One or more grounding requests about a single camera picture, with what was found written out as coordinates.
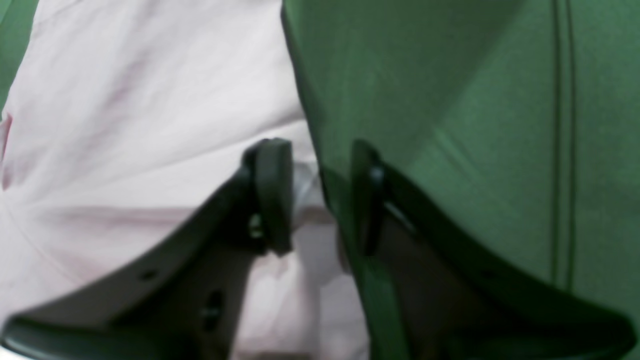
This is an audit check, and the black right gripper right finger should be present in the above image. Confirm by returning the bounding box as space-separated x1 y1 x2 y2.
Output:
351 140 637 360

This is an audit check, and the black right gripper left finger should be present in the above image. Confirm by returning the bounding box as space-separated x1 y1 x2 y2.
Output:
1 137 293 360

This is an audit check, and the pink t-shirt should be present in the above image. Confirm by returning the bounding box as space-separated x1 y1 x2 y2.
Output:
0 0 370 360

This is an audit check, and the green table cloth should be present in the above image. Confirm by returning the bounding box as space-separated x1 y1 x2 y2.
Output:
1 0 639 360

